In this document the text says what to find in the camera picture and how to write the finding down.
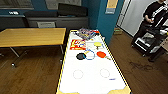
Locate red yellow snack bag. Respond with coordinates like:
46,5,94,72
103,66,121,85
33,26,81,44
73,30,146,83
69,38,87,51

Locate yellow paddle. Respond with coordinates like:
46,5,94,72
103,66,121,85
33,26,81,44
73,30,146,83
93,41,104,51

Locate red bowl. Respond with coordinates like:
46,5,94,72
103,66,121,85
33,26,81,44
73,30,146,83
91,29,101,35

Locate brown cardboard floor box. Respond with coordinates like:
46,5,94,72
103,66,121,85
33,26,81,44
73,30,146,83
112,28,123,36

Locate yellow air hockey table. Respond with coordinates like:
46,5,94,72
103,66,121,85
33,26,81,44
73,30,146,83
55,29,132,94

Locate black sofa cushion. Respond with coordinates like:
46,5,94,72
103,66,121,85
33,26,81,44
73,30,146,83
57,3,90,18

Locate white rectangular label plate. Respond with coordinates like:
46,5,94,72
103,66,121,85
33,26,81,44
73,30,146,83
37,21,56,29

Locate interior glass window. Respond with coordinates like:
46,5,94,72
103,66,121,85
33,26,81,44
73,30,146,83
0,0,35,10
44,0,83,10

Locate yellow wooden table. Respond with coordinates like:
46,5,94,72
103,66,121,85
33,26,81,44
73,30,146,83
0,27,67,68

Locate dark sofa bench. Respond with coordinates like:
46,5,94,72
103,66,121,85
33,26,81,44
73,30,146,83
0,3,91,32

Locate black wheeled cart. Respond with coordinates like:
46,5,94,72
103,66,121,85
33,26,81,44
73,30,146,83
131,26,168,63

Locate person in black shirt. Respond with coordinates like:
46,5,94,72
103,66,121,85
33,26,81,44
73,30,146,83
134,0,168,39

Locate yellow wall poster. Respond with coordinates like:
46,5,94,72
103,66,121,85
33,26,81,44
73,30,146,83
105,0,119,15

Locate white wall outlet strip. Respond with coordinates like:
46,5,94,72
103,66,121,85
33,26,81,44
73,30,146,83
8,11,20,16

